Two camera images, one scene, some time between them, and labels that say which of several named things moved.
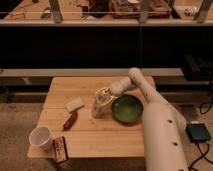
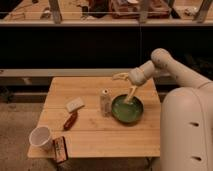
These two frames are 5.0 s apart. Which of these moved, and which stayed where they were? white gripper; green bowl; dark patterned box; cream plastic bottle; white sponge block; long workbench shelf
Moved: cream plastic bottle; white gripper
Stayed: dark patterned box; green bowl; long workbench shelf; white sponge block
